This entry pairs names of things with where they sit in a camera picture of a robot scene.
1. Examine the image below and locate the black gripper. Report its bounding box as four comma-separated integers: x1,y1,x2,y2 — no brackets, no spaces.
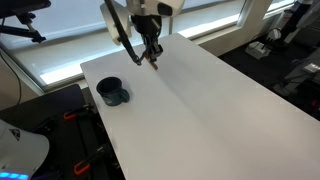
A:
130,14,164,63

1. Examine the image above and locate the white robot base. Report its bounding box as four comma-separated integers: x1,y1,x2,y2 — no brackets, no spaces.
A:
0,119,51,180

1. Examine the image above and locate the dark blue mug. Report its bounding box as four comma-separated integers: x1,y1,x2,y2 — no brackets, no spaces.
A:
95,76,131,107

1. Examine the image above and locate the small white device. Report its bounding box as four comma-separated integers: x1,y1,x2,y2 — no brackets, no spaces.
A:
245,40,272,61

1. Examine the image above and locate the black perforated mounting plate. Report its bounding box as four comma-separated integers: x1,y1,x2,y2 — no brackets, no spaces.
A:
0,83,118,180

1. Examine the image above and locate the grey equipment stand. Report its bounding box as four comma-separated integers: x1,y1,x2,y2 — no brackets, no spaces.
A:
272,48,320,98

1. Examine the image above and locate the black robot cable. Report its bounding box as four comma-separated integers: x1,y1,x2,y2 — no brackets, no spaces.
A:
103,0,143,67

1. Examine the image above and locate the black clamp with orange handle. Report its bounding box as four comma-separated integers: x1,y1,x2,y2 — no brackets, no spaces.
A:
73,144,111,176
63,103,95,122

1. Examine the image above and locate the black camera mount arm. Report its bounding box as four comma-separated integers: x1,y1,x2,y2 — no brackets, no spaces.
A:
0,0,52,44

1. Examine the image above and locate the thin black wall cable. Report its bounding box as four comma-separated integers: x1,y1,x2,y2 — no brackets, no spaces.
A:
0,52,23,108

